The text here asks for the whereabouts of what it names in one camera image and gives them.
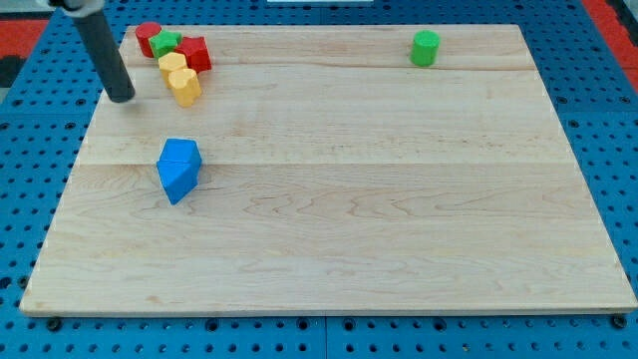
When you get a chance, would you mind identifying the red pentagon block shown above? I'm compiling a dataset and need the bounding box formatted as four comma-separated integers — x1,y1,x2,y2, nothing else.
174,37,212,73

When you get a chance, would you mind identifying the wooden board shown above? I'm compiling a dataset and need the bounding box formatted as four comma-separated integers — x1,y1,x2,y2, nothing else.
20,25,637,317

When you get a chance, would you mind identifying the grey robot arm end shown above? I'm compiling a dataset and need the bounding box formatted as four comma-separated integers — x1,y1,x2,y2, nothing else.
43,0,105,18

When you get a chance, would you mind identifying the green star block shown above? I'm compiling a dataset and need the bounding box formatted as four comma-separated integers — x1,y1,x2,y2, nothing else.
149,30,182,59

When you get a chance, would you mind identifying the green cylinder block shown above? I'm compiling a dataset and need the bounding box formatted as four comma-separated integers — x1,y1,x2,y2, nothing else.
410,30,441,67

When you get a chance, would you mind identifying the yellow heart block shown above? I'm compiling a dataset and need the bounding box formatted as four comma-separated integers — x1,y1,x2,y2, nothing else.
168,68,201,108

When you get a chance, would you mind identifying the red cylinder block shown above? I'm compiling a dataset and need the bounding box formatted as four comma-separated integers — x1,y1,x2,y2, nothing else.
135,21,161,58

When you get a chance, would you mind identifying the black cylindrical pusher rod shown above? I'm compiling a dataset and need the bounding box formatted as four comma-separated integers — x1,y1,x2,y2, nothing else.
73,10,136,103

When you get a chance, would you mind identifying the blue cube block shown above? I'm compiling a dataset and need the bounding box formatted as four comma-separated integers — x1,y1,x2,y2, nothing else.
158,138,202,167

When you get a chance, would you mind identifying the yellow hexagon block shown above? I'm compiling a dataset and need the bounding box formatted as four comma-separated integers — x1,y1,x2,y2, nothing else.
159,52,187,89

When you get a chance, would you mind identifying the blue triangle block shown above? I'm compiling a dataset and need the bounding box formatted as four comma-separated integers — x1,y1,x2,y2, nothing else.
157,161,200,205

